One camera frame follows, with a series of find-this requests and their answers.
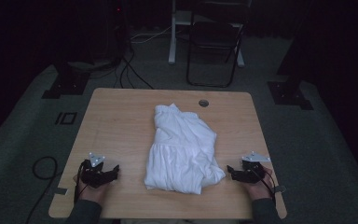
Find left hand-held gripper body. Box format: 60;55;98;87
79;151;110;189

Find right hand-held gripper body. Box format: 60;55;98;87
241;150;272;185

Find white skirt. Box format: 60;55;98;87
143;103;227;196

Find person's right hand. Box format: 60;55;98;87
243;166;276;202

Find person's left hand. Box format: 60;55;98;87
72;174;110;205

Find black stand base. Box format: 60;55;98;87
41;60;91;100
267;60;314;111

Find black folding chair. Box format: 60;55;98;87
186;0;254;89

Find dark computer tower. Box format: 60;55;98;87
97;0;129;63

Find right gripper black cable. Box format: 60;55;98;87
255;169;278;204

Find looped black floor cable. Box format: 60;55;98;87
24;156;61;224

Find black floor cables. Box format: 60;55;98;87
113;46;155;91

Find white floor cable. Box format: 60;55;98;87
130;25;173;45

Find white desk frame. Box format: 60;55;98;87
167;0;246;68

